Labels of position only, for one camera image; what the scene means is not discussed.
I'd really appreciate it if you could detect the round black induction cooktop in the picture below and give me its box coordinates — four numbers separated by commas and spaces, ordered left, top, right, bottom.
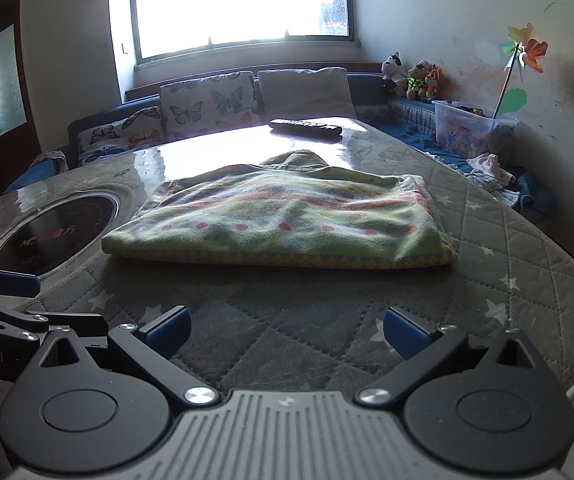
0, 194, 120, 276

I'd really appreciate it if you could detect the dark wooden door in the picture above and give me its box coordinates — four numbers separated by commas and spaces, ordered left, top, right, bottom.
0, 0, 43, 206

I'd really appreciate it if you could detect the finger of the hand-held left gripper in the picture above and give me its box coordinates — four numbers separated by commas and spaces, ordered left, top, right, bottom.
0, 265, 43, 299
0, 293, 110, 349

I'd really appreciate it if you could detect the plain white cushion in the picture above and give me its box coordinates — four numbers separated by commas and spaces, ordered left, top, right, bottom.
256, 66, 358, 121

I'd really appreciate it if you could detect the window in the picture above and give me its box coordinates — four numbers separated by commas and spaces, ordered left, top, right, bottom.
108, 0, 363, 66

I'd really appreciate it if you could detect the blue crumpled cloth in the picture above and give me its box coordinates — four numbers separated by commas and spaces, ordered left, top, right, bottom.
504, 169, 558, 221

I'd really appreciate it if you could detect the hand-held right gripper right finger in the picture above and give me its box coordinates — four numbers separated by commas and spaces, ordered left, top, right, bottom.
355, 306, 551, 408

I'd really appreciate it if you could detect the orange fox plush toy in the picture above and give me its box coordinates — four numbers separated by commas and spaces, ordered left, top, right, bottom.
424, 63, 448, 102

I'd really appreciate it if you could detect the black and white plush toy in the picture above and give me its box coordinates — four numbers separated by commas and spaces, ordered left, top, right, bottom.
380, 51, 408, 96

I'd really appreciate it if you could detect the bear plush with green vest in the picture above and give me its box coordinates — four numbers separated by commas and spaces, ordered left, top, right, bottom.
405, 59, 431, 101

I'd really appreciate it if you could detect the grey crumpled cloth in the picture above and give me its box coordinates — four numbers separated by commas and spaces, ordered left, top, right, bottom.
31, 148, 70, 174

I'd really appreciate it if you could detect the black remote control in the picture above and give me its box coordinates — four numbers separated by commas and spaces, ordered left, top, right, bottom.
268, 118, 343, 142

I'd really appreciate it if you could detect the dark blue sofa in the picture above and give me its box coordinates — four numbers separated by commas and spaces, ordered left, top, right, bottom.
4, 70, 558, 213

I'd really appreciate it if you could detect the upright butterfly print cushion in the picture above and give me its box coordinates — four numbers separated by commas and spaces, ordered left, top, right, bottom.
159, 70, 261, 136

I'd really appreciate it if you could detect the colourful pinwheel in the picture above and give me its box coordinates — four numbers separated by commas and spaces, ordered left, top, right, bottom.
492, 22, 549, 119

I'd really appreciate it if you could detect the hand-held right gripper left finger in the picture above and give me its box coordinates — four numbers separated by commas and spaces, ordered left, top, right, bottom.
31, 304, 220, 409

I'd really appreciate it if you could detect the blue cushion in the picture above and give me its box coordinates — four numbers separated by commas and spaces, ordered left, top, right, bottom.
4, 160, 63, 194

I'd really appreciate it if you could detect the clear plastic storage box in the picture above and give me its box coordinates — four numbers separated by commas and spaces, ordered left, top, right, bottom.
432, 98, 521, 160

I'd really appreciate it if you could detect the white crumpled cloth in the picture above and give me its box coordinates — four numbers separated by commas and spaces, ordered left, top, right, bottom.
459, 152, 518, 194

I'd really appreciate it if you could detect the low butterfly print cushion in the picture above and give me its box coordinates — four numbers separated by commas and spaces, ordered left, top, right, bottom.
77, 105, 166, 166

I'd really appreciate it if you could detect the patterned green children's shirt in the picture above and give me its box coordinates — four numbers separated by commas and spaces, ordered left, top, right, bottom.
101, 148, 459, 270

